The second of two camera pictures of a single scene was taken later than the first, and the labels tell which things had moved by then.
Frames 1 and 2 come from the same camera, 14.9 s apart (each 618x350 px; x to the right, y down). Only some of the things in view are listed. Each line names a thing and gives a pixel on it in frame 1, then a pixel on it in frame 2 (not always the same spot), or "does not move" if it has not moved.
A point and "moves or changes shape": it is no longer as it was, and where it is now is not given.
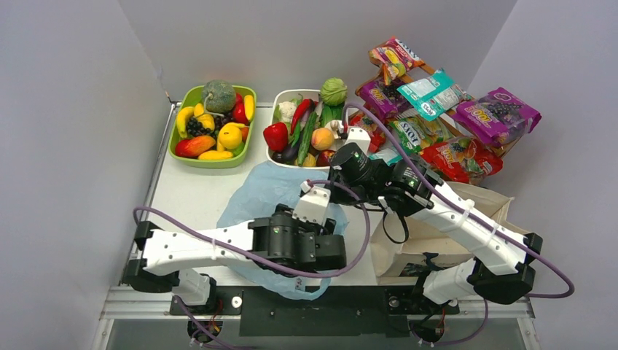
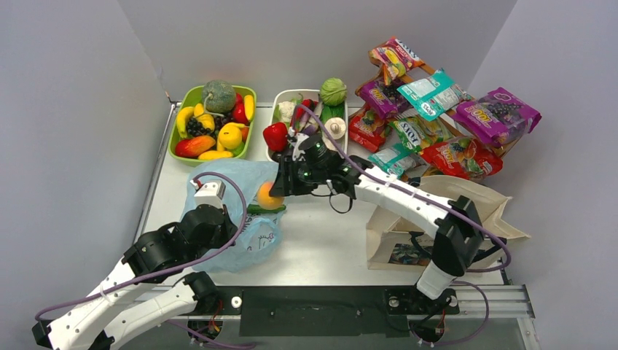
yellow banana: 183,115 does not move
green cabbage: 334,91 does not move
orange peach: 322,138 -> 264,200
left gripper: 318,229 -> 230,230
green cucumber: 305,137 moves or changes shape
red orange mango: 193,146 does not move
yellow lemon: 231,137 does not move
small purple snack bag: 383,99 does not move
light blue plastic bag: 267,187 moves or changes shape
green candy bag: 417,133 does not move
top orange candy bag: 394,59 does not move
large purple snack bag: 498,117 does not move
